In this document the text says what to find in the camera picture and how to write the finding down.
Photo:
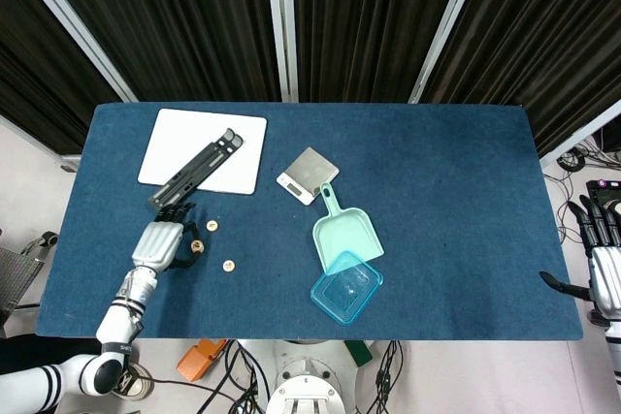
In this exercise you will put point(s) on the silver digital kitchen scale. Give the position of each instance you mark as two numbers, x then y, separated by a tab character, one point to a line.
310	169

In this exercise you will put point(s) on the black folding laptop stand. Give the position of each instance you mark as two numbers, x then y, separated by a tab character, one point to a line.
199	167

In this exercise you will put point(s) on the white grey robot base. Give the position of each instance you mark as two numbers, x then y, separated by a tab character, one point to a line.
305	385

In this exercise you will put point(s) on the black caster wheel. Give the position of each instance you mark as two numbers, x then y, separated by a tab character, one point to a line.
50	239

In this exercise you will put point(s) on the mint green plastic dustpan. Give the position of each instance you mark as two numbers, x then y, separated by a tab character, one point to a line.
347	234

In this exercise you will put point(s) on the black white sneaker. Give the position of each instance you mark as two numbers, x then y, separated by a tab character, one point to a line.
140	385

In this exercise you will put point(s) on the chess disc red shuai character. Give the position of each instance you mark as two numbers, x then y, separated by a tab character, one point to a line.
227	266

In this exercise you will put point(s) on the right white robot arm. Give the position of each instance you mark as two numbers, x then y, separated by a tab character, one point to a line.
613	360

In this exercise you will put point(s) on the white metal frame post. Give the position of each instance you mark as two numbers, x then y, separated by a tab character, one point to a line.
447	21
73	21
283	21
582	133

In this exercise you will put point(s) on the black device with purple light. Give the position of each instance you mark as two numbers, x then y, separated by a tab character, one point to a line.
601	188

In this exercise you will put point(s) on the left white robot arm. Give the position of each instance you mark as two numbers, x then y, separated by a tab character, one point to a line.
114	322

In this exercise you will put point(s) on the black pleated curtain panel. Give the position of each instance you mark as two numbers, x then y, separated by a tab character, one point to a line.
39	70
170	21
548	21
369	21

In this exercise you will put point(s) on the chess disc with black character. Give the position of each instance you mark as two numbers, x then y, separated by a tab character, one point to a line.
212	225
196	245

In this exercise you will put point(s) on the clear lid with teal rim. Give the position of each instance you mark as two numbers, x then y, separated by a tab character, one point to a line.
344	295

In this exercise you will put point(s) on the orange box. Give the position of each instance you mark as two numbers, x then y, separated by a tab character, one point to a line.
199	360

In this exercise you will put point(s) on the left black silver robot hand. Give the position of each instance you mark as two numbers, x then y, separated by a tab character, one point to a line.
157	244

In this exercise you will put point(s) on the dark green flat object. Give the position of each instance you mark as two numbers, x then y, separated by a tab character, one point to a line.
360	353

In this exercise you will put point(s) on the white board with black edge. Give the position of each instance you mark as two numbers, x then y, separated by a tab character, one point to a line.
184	142

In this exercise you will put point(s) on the blue fabric table cover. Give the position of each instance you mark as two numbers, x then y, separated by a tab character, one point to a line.
436	191

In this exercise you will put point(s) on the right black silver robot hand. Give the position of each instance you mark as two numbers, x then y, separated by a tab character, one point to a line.
606	273

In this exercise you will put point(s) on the grey mesh panel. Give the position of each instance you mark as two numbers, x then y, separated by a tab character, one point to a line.
17	278

